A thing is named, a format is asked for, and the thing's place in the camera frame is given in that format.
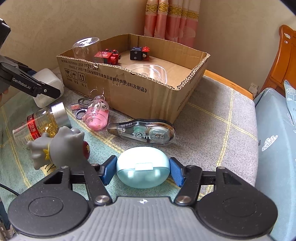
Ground blue bed sheet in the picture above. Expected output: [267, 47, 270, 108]
[254, 88, 295, 240]

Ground checked blanket mat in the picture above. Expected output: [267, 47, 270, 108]
[1, 77, 258, 200]

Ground wooden bed headboard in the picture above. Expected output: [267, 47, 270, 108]
[260, 25, 296, 96]

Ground red toy car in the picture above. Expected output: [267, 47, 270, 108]
[94, 48, 121, 65]

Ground blue pillow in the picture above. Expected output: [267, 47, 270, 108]
[283, 80, 296, 125]

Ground brown cardboard box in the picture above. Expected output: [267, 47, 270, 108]
[57, 34, 209, 123]

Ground pink bottle keychain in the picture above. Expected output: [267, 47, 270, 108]
[70, 89, 109, 132]

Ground clear square plastic container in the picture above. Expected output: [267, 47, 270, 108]
[127, 64, 167, 84]

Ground clear round plastic jar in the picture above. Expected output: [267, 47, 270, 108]
[72, 37, 103, 63]

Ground white plastic bottle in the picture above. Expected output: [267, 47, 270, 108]
[31, 68, 65, 109]

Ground pink curtain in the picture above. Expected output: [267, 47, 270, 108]
[144, 0, 201, 48]

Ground correction tape dispenser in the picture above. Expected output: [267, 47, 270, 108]
[107, 118, 176, 146]

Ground gold capsule jar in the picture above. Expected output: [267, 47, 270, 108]
[12, 102, 72, 148]

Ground wall power socket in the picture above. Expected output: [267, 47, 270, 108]
[248, 83, 258, 98]

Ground grey cat figurine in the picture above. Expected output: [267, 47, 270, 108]
[27, 126, 90, 170]

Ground black cube toy red buttons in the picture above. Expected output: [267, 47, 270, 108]
[130, 46, 150, 61]

